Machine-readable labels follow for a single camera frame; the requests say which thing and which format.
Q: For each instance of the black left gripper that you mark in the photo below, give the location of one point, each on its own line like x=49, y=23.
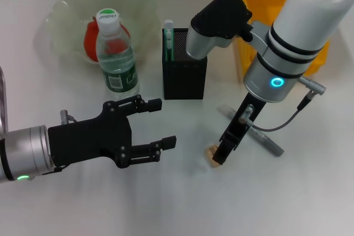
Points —
x=88, y=139

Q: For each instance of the red tomato toy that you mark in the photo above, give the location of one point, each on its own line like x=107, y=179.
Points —
x=89, y=39

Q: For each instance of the grey glitter pen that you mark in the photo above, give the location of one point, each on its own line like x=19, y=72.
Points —
x=271, y=143

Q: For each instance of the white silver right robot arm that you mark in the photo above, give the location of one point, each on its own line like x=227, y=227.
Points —
x=304, y=12

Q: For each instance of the yellow plastic bin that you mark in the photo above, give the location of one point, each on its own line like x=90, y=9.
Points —
x=318, y=62

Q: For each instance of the green utility knife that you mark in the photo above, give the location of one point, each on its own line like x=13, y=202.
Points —
x=168, y=42

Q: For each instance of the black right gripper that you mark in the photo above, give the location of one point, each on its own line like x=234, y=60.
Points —
x=243, y=120

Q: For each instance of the clear green-label water bottle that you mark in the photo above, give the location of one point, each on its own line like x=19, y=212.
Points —
x=119, y=62

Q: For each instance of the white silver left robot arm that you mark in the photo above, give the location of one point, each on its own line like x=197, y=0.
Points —
x=25, y=150

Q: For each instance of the tan eraser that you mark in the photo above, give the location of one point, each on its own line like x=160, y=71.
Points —
x=208, y=151

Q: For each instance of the pale green glass fruit plate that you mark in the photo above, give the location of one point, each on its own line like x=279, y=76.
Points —
x=69, y=6

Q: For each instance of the silver left wrist connector knob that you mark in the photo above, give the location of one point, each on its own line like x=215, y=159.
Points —
x=64, y=114

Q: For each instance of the black mesh pen holder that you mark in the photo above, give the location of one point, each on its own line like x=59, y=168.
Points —
x=184, y=81

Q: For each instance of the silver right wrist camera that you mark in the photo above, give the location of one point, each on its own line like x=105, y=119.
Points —
x=218, y=20

